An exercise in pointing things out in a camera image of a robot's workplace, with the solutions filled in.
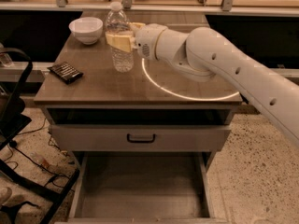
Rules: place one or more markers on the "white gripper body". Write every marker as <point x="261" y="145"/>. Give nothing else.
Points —
<point x="146" y="40"/>

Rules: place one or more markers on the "clear plastic water bottle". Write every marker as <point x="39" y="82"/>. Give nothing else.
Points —
<point x="116" y="22"/>

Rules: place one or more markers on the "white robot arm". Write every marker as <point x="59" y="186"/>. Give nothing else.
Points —
<point x="204" y="53"/>

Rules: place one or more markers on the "black rxbar chocolate wrapper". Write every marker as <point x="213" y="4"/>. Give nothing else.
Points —
<point x="66" y="72"/>

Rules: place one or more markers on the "white ceramic bowl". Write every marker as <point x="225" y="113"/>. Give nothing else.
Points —
<point x="87" y="30"/>

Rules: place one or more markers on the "grey drawer cabinet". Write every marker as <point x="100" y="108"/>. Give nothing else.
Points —
<point x="150" y="94"/>

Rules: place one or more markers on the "closed grey middle drawer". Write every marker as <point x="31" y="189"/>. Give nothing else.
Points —
<point x="113" y="138"/>

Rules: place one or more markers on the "open grey bottom drawer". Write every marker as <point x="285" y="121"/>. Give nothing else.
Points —
<point x="142" y="188"/>

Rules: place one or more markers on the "black drawer handle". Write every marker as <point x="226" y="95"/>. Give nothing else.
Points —
<point x="140" y="139"/>

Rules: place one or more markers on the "black chair frame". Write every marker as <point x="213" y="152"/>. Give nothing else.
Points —
<point x="12" y="121"/>

